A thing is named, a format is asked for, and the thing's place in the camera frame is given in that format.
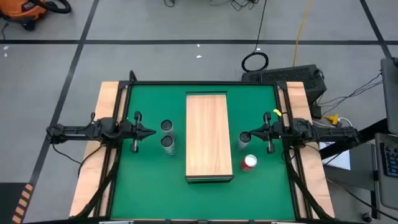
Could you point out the yellow plug connector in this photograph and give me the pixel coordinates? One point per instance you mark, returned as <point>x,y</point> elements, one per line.
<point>332,119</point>

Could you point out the black caster wheel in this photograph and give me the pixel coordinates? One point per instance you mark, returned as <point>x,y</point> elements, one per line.
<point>367,216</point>

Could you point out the slim silver beverage can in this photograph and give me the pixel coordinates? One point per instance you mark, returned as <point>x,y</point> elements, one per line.
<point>166,125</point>
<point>167,142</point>
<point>244,137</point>

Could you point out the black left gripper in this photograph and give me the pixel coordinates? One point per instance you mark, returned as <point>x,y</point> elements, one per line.
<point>136,137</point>

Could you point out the white paper sheet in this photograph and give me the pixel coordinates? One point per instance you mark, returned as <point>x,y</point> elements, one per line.
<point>340,160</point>

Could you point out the orange shop vacuum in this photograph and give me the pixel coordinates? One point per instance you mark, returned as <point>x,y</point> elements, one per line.
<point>18,9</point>

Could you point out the grey monitor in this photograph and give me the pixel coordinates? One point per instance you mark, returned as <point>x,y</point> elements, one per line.
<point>390,93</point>

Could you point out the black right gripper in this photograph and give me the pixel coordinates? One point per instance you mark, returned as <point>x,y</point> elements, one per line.
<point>270,137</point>

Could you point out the yellow tag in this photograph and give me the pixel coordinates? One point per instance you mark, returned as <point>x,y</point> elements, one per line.
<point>277,112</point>

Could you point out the grey side desk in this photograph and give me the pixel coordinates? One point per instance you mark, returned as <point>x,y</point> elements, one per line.
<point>357,168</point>

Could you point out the grey laptop with keyboard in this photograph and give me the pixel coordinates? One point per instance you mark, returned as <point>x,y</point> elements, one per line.
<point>390,161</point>

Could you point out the wooden shelf with black frame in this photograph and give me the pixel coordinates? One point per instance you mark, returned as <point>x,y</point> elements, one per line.
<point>208,133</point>

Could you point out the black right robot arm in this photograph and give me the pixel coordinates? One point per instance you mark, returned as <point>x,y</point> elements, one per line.
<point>326,133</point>

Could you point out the red beverage can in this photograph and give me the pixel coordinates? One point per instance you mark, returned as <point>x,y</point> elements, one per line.
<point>249,161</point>

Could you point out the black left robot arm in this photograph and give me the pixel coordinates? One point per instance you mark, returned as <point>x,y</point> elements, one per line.
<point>77,130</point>

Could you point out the black metal table frame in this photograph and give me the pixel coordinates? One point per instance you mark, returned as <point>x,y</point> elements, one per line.
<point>202,83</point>

